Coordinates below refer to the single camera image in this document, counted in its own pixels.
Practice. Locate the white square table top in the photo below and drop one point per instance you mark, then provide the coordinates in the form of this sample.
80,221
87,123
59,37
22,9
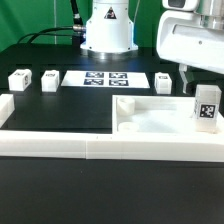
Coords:
154,114

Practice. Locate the white sheet with AprilTags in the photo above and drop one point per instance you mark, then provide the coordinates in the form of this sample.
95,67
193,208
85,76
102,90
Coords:
105,79

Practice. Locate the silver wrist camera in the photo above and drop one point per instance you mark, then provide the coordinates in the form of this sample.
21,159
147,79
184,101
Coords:
180,5

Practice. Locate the white U-shaped fence wall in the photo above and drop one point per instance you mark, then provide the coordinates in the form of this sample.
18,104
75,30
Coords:
127,145

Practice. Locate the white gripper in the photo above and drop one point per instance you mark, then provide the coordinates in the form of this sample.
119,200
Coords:
183,40

